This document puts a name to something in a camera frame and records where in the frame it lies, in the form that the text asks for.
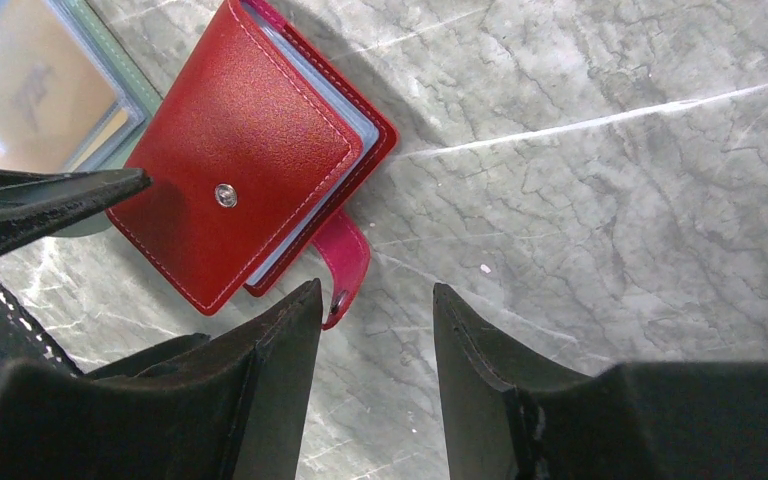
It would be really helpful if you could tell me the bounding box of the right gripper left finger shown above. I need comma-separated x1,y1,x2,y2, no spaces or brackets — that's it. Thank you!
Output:
0,280,323,479

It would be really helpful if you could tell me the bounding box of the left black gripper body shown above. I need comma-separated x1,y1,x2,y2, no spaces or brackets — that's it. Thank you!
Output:
0,264,84,376

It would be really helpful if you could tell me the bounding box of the red card holder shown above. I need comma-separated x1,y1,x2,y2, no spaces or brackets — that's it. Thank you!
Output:
107,1,398,329

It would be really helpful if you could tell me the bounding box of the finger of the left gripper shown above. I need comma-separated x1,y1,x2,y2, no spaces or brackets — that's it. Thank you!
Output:
0,168,151,256

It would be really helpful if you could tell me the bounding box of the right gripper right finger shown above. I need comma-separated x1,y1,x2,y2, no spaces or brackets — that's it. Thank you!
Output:
433,283,768,479

